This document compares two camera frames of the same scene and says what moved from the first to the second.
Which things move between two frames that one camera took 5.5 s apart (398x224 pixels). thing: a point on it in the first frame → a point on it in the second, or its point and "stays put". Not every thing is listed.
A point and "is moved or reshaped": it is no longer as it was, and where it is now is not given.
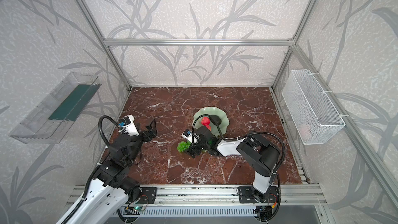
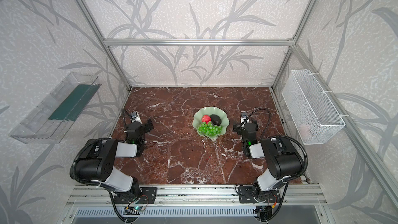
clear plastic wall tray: [48, 121] stays put
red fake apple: [205, 121] stays put
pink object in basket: [305, 131] stays put
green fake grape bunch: [183, 145] is moved or reshaped
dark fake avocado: [216, 120] stays put
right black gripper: [198, 144] → [241, 127]
